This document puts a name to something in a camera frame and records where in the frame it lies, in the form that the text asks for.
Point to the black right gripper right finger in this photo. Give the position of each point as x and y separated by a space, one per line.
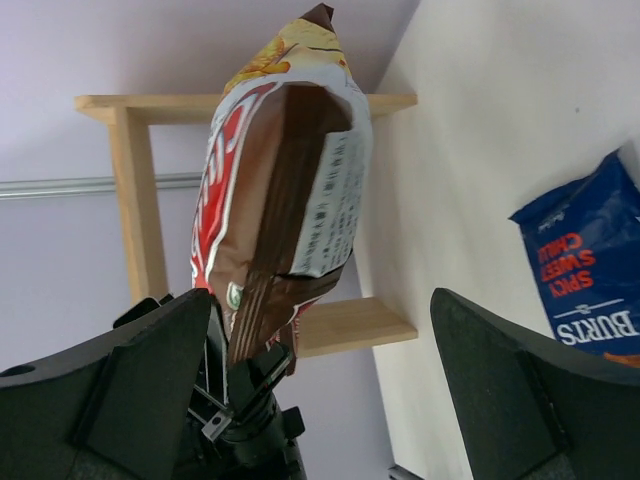
529 407

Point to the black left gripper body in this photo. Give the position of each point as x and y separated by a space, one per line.
193 415

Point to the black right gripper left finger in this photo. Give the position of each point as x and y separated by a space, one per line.
112 407

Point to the light wooden shelf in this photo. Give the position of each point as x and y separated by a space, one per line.
326 328

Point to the aluminium frame post left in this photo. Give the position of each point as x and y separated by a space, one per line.
34 189

